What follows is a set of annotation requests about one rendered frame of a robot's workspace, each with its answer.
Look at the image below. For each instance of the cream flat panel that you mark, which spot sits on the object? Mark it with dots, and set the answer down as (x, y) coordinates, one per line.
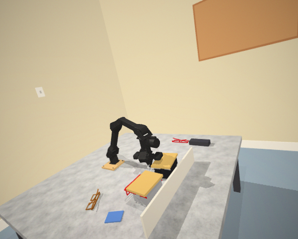
(160, 201)

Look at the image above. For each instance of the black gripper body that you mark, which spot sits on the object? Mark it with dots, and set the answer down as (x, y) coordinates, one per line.
(156, 156)

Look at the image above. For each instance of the blue flat square pad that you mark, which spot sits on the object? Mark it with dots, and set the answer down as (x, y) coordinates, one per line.
(114, 217)

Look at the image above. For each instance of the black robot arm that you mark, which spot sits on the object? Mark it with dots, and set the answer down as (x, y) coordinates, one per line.
(140, 130)

